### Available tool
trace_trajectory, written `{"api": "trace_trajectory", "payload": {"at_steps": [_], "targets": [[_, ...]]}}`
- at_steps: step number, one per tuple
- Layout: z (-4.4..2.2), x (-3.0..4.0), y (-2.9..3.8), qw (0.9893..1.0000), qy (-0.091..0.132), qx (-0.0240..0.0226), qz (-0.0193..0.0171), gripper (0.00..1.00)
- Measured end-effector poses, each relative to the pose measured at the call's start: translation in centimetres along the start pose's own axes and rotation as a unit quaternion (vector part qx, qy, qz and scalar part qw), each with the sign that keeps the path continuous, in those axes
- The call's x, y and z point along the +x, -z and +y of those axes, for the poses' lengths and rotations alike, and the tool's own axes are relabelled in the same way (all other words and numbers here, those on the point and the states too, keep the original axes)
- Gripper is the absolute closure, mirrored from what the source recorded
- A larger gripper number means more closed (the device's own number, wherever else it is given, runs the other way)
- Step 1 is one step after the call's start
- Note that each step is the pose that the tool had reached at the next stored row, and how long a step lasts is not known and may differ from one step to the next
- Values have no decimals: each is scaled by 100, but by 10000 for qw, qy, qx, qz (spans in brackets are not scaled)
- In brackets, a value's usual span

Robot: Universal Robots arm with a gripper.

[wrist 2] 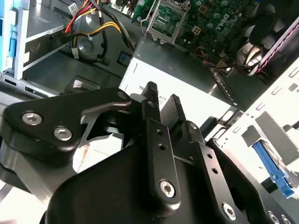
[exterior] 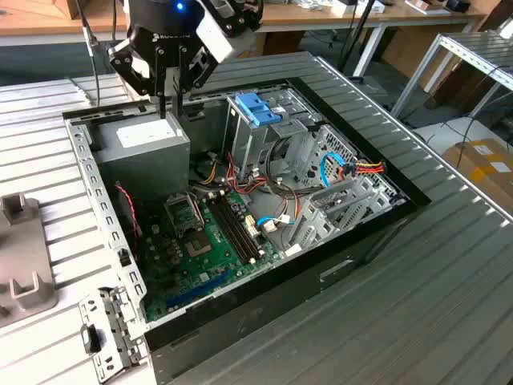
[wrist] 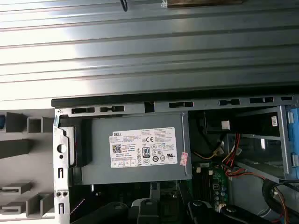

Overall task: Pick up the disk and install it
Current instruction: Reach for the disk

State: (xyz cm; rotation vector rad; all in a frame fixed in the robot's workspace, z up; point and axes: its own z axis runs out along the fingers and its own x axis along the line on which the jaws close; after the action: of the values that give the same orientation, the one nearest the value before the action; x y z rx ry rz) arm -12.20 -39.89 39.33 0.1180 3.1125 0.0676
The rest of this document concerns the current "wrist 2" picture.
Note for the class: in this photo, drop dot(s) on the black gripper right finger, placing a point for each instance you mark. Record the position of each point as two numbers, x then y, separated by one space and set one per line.
210 177

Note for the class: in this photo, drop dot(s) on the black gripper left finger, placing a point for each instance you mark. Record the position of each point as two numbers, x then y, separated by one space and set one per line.
58 112

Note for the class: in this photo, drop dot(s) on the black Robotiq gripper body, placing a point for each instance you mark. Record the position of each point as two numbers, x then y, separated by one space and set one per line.
112 191

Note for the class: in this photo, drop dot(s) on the hard disk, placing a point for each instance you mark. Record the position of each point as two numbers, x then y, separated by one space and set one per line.
275 172

